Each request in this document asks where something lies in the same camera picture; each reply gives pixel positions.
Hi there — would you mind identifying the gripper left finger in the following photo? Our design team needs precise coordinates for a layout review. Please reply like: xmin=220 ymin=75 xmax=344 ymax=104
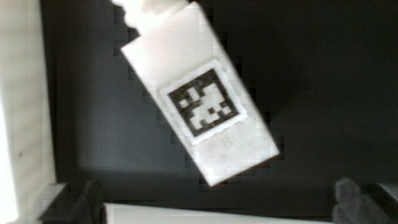
xmin=39 ymin=181 xmax=106 ymax=224

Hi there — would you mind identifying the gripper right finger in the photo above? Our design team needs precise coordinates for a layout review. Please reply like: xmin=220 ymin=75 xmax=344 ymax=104
xmin=332 ymin=178 xmax=398 ymax=224

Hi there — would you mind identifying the white U-shaped fence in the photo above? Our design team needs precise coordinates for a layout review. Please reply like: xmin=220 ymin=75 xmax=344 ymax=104
xmin=0 ymin=0 xmax=58 ymax=224

